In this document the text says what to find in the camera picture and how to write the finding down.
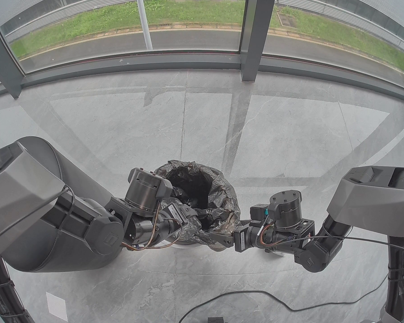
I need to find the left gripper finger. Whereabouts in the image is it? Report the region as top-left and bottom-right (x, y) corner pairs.
(181, 205), (198, 222)

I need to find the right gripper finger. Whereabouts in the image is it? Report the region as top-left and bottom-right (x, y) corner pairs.
(210, 231), (237, 250)

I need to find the dark grey round chair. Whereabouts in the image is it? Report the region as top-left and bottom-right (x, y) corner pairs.
(0, 136), (132, 274)

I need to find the white trash bin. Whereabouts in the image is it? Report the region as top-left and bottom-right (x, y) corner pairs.
(170, 238), (206, 247)

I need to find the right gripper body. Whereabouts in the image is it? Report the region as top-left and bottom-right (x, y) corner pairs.
(233, 225), (301, 253)

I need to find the black cable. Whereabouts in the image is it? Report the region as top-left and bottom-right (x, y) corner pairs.
(178, 273), (390, 323)
(308, 234), (391, 246)

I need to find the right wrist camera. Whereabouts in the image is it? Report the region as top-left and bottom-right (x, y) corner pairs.
(250, 205), (269, 221)

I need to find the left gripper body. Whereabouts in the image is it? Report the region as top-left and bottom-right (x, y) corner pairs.
(123, 203), (186, 249)

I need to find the window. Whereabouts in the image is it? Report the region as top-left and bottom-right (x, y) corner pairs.
(0, 0), (404, 101)

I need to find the black plastic bag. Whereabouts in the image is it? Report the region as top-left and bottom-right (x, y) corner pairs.
(154, 159), (242, 253)

